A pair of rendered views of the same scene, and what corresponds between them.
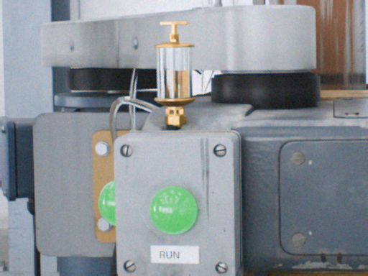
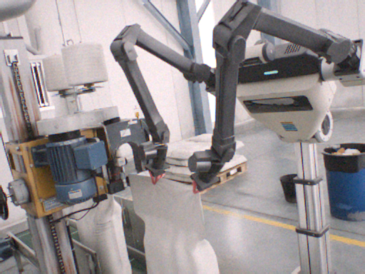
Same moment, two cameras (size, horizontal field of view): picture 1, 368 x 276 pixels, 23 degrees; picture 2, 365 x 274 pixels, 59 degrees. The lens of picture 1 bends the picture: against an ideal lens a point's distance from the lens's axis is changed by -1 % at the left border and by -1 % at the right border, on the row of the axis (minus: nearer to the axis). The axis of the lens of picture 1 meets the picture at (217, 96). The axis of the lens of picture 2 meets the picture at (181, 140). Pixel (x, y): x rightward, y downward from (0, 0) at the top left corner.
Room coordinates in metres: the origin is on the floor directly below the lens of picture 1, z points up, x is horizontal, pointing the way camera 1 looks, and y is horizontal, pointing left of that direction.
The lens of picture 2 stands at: (1.76, 1.27, 1.46)
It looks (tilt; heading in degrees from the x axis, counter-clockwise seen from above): 9 degrees down; 221
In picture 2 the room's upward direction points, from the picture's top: 9 degrees counter-clockwise
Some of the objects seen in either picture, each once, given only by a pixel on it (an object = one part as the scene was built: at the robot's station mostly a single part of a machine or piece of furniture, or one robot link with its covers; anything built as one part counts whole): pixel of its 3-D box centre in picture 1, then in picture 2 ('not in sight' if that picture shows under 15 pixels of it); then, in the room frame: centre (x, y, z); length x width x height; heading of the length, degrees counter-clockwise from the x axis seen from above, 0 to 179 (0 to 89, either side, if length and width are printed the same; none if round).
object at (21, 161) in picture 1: (32, 166); (91, 158); (1.09, 0.22, 1.25); 0.10 x 0.08 x 0.12; 18
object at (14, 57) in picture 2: not in sight; (13, 57); (1.17, -0.06, 1.68); 0.05 x 0.03 x 0.06; 173
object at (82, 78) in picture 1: (116, 80); (64, 135); (1.12, 0.12, 1.35); 0.12 x 0.12 x 0.04
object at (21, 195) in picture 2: not in sight; (17, 192); (1.25, -0.12, 1.14); 0.11 x 0.06 x 0.11; 83
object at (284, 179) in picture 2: not in sight; (294, 188); (-1.65, -0.14, 0.13); 0.30 x 0.30 x 0.26
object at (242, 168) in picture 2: not in sight; (202, 175); (-2.00, -1.70, 0.07); 1.20 x 0.82 x 0.14; 175
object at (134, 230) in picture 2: not in sight; (132, 225); (0.39, -0.52, 0.54); 1.05 x 0.02 x 0.41; 83
